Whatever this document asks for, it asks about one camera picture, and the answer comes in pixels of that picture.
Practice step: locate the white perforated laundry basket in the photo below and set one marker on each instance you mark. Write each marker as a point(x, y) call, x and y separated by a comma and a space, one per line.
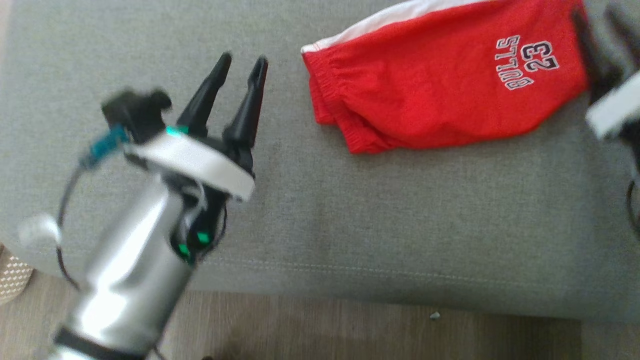
point(12, 280)

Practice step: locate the red Bulls 23 shorts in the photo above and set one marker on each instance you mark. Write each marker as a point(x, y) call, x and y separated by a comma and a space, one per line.
point(425, 85)

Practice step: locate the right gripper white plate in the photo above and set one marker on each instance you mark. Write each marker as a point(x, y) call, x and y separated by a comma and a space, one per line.
point(617, 105)

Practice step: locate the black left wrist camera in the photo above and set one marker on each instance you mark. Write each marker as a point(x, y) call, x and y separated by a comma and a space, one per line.
point(135, 112)

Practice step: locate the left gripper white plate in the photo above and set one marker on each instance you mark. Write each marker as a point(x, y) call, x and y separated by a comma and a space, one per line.
point(195, 162)

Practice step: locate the large grey sofa seat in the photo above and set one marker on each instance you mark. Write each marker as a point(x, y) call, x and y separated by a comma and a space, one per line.
point(400, 210)

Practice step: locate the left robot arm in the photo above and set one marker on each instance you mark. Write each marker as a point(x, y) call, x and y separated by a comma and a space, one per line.
point(130, 285)

